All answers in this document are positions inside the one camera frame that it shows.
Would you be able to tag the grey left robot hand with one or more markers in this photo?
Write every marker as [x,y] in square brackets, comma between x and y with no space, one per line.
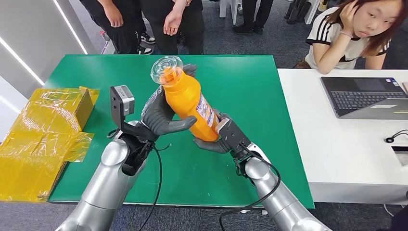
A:
[156,114]

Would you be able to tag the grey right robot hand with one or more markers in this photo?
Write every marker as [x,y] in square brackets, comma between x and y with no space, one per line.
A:
[213,147]

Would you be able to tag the orange plastic bottle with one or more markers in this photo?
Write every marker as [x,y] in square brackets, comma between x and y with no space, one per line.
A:
[188,105]

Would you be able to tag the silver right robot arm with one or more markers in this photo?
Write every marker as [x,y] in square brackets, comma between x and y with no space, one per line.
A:
[280,201]

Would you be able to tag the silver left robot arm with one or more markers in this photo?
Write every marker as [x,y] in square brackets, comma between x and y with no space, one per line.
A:
[105,185]

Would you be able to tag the green table mat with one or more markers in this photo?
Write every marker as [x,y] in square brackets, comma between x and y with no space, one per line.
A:
[239,95]

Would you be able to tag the standing person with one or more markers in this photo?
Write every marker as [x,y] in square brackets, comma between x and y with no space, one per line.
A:
[121,28]
[251,16]
[188,25]

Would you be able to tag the white desk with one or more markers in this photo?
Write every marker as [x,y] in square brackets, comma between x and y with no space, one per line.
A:
[338,153]

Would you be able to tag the yellow taped cardboard box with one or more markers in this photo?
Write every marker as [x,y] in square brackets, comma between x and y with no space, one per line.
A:
[35,153]

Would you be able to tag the white table legs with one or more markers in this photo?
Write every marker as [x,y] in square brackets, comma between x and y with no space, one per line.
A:
[228,9]

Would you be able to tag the dark grey laptop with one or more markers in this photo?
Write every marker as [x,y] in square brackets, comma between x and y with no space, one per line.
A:
[363,98]

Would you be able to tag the black equipment legs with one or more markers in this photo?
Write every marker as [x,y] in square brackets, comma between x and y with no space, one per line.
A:
[296,11]

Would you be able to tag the seated person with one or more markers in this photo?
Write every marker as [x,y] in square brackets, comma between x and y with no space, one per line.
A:
[331,35]

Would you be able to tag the grey device on desk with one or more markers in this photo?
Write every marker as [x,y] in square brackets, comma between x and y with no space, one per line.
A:
[402,156]

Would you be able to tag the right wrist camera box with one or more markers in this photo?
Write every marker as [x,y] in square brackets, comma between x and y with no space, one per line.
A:
[234,137]

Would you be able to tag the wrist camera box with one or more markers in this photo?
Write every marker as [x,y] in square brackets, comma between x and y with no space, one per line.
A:
[234,137]
[119,103]

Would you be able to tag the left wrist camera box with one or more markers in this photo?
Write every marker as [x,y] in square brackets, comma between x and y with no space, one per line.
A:
[119,103]

